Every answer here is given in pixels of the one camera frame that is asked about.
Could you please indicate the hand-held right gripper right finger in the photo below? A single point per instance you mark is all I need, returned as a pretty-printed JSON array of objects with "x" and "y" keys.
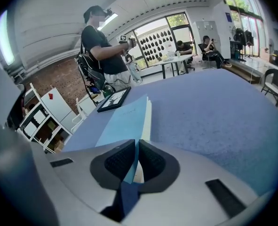
[{"x": 195, "y": 173}]

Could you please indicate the black folding chair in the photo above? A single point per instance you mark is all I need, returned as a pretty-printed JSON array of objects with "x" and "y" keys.
[{"x": 276, "y": 79}]

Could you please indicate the white table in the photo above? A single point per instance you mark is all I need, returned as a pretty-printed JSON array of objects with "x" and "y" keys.
[{"x": 176, "y": 58}]

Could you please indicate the blue wall poster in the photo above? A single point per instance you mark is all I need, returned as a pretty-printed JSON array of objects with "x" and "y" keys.
[{"x": 228, "y": 17}]

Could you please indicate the ceiling light panel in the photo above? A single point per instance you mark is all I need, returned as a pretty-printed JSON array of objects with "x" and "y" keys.
[{"x": 108, "y": 20}]

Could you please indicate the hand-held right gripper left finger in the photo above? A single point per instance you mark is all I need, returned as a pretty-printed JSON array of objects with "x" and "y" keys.
[{"x": 82, "y": 168}]

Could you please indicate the black standing fan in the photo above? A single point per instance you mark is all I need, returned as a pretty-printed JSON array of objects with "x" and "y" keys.
[{"x": 235, "y": 32}]

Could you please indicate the blue notebook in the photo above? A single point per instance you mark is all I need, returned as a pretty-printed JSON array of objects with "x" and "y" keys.
[{"x": 127, "y": 123}]

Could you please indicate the white locker cabinet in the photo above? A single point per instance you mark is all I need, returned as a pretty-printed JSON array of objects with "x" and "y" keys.
[{"x": 205, "y": 27}]

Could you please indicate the white chair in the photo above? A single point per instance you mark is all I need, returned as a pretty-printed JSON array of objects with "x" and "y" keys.
[{"x": 78, "y": 112}]

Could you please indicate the white shelf unit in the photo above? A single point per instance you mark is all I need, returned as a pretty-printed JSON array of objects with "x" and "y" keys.
[{"x": 56, "y": 105}]

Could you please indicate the blue felt table cover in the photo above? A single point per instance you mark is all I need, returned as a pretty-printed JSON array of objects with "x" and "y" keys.
[{"x": 211, "y": 116}]

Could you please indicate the black picture frame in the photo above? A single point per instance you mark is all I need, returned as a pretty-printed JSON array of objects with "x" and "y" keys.
[{"x": 114, "y": 100}]

